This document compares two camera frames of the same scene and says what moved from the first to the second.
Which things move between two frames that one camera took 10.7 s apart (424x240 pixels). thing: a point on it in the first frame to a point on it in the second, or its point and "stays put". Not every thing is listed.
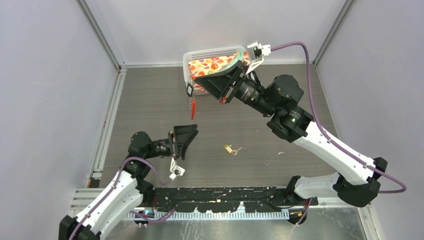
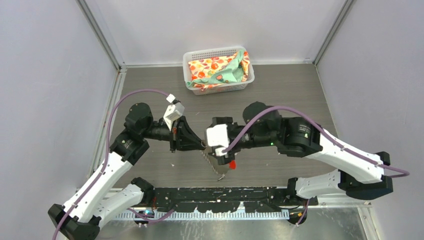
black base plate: (227, 199) stays put
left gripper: (184, 135) to (182, 137)
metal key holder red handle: (193, 107) to (222, 169)
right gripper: (221, 84) to (226, 158)
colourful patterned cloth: (201, 67) stays put
